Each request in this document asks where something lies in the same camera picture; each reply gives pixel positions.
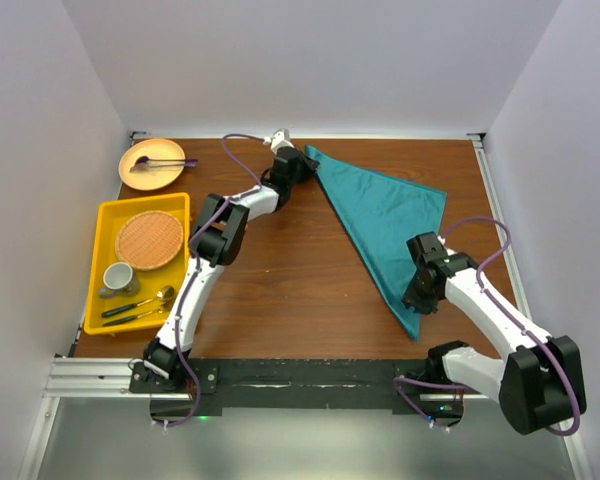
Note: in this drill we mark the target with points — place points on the white grey mug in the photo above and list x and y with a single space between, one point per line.
119 279

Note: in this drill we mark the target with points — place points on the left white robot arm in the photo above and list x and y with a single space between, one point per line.
215 245

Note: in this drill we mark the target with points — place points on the gold spoon green handle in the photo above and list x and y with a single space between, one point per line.
164 294

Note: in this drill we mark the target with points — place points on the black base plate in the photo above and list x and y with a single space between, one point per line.
353 384

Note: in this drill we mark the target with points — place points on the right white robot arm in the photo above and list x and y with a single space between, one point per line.
536 378

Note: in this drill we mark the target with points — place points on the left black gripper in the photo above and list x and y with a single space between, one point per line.
309 165

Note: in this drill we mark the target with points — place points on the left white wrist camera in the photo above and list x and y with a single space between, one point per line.
279 139

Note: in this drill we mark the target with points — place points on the orange woven round mat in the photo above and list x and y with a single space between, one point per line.
149 240

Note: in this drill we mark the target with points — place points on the purple spoon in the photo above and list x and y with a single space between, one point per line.
145 162

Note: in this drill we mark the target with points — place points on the beige round plate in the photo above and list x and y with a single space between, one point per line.
155 178

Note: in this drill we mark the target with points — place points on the teal cloth napkin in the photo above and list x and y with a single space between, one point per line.
380 213

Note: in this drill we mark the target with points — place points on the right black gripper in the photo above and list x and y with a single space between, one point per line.
410 297

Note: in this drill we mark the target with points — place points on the gold utensil green handle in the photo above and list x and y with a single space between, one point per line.
131 318

